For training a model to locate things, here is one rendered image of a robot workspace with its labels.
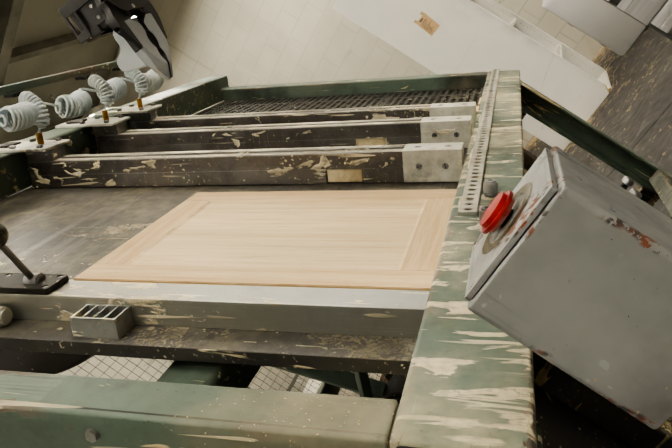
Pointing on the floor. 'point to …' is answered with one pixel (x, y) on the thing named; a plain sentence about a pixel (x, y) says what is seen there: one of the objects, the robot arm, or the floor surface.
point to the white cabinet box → (465, 31)
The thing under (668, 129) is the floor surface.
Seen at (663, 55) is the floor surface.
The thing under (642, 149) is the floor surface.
